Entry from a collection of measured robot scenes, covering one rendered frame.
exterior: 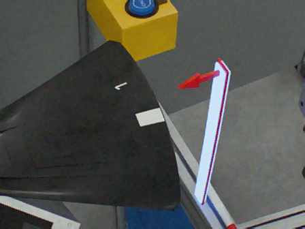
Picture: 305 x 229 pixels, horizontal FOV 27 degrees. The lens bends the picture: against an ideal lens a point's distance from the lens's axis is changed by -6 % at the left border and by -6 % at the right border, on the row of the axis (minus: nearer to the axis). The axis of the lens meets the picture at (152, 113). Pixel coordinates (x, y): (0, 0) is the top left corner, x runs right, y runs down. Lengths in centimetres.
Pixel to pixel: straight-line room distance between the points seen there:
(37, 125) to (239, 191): 141
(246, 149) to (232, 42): 37
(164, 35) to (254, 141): 120
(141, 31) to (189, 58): 99
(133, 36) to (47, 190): 39
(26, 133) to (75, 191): 9
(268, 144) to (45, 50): 89
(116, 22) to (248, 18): 105
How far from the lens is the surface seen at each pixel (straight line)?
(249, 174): 216
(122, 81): 81
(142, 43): 107
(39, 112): 78
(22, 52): 169
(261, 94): 237
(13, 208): 87
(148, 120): 80
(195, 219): 113
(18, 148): 76
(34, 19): 163
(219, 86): 84
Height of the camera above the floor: 180
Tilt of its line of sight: 53 degrees down
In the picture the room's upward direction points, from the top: 3 degrees clockwise
